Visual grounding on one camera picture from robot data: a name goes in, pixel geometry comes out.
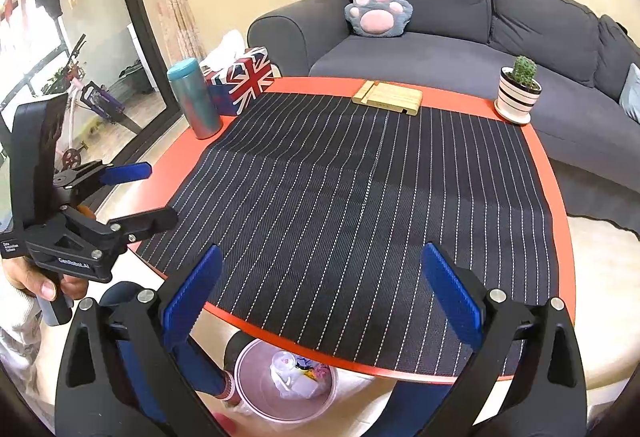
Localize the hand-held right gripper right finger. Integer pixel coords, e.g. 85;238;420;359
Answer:
421;243;587;437

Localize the pink translucent trash bin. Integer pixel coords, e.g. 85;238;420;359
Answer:
234;338;339;420

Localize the clear round plastic container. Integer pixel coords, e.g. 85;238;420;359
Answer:
270;351;301;375

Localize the person's left hand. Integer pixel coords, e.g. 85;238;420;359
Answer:
0;259;90;313

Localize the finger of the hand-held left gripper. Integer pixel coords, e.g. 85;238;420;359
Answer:
55;161;153;208
62;204;180;248

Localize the black window frame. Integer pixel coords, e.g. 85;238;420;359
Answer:
0;0;183;213

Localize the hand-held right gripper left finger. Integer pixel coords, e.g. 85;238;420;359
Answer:
55;244;224;437

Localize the black striped table mat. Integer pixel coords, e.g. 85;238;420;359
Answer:
136;92;561;375

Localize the wooden phone stand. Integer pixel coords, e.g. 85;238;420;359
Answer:
351;80;424;117

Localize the grey pink paw cushion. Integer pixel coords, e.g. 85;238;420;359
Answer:
344;0;415;38

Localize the light blue cushion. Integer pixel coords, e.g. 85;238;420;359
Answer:
619;64;640;124

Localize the person's right leg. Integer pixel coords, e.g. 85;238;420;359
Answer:
392;379;453;437

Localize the flag print tissue box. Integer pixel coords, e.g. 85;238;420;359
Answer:
201;46;275;115

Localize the white plant saucer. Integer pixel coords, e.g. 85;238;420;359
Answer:
494;100;532;124

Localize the teal bottle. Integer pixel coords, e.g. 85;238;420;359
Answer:
166;58;223;140

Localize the white tissue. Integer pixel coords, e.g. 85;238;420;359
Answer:
207;30;246;68

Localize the white compartment tray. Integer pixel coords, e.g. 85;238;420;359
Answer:
290;374;325;399

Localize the dark rounded object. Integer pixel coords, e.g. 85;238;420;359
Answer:
223;331;253;370

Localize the cactus in striped pot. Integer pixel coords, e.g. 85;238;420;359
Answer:
499;56;542;117

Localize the pink bicycle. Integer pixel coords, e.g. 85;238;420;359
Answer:
50;34;126;173

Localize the grey sofa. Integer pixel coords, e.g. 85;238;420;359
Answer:
247;0;640;198

